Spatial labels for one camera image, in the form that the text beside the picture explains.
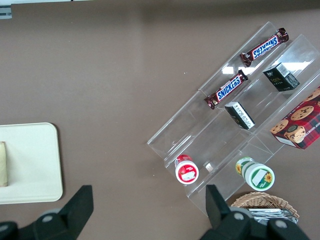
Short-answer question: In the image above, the brown Snickers bar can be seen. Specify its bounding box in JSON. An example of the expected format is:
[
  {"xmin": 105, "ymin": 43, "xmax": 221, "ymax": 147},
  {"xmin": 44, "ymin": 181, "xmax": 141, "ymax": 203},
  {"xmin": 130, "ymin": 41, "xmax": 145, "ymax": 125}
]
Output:
[
  {"xmin": 239, "ymin": 27, "xmax": 290, "ymax": 68},
  {"xmin": 203, "ymin": 69, "xmax": 250, "ymax": 111}
]

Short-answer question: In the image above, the small black carton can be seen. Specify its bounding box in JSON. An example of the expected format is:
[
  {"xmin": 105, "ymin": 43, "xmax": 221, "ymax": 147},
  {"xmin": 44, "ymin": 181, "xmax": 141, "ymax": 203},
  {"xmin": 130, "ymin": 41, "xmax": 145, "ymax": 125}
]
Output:
[
  {"xmin": 224, "ymin": 101, "xmax": 256, "ymax": 131},
  {"xmin": 262, "ymin": 62, "xmax": 301, "ymax": 93}
]

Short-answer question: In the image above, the red lid white cup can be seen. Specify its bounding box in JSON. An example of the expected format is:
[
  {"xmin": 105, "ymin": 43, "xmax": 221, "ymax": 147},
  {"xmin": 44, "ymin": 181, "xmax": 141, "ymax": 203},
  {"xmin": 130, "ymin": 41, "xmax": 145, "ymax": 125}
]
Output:
[{"xmin": 174, "ymin": 153, "xmax": 200, "ymax": 185}]

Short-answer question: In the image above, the red tartan cookie box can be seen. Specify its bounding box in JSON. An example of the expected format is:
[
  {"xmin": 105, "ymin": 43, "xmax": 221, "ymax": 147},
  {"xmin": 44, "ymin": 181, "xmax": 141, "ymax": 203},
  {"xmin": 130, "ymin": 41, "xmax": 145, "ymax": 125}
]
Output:
[{"xmin": 269, "ymin": 85, "xmax": 320, "ymax": 151}]

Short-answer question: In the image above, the grey block at table edge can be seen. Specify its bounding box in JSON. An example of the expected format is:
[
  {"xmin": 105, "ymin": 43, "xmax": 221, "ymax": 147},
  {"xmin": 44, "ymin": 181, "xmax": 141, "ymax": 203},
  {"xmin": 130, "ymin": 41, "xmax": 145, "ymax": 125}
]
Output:
[{"xmin": 0, "ymin": 6, "xmax": 13, "ymax": 21}]

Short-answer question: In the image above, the green lid sunflower cup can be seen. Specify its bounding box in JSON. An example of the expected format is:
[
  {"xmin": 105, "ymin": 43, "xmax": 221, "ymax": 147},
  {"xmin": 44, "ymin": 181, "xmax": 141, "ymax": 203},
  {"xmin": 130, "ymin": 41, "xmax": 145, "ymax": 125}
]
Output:
[{"xmin": 235, "ymin": 156, "xmax": 276, "ymax": 192}]

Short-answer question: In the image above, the light tan wicker basket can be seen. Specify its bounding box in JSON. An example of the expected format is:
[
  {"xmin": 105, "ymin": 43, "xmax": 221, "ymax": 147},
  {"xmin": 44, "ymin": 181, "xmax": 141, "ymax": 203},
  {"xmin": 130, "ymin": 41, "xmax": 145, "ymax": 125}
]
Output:
[{"xmin": 229, "ymin": 191, "xmax": 300, "ymax": 226}]

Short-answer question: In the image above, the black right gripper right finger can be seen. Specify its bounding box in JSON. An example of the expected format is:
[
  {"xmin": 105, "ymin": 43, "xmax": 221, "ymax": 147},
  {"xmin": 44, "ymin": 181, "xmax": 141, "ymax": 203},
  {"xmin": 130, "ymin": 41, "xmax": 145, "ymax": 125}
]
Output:
[{"xmin": 199, "ymin": 184, "xmax": 254, "ymax": 240}]

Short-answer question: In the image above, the triangular sandwich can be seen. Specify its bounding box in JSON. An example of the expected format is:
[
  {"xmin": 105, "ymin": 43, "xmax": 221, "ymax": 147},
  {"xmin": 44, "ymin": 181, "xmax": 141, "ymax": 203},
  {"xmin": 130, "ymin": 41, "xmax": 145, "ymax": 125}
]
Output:
[{"xmin": 0, "ymin": 141, "xmax": 11, "ymax": 188}]

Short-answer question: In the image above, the aluminium foil tray stack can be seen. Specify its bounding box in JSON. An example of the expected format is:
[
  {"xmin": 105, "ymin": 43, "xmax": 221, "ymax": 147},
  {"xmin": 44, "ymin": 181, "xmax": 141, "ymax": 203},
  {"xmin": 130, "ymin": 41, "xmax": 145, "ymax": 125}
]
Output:
[{"xmin": 246, "ymin": 207, "xmax": 300, "ymax": 225}]

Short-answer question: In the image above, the beige rectangular tray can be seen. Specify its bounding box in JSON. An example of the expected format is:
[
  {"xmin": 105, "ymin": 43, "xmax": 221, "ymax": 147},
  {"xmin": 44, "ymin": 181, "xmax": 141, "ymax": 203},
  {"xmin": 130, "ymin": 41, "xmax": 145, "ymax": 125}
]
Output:
[{"xmin": 0, "ymin": 122, "xmax": 64, "ymax": 205}]

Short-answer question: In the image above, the clear acrylic stepped stand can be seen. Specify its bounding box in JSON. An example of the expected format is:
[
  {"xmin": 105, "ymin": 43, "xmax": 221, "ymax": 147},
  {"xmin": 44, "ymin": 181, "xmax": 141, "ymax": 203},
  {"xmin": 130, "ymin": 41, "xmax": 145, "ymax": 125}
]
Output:
[{"xmin": 146, "ymin": 21, "xmax": 320, "ymax": 217}]

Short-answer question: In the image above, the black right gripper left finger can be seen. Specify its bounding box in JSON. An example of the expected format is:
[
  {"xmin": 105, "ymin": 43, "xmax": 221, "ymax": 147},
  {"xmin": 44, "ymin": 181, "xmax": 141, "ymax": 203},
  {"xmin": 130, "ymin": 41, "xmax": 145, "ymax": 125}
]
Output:
[{"xmin": 31, "ymin": 184, "xmax": 95, "ymax": 240}]

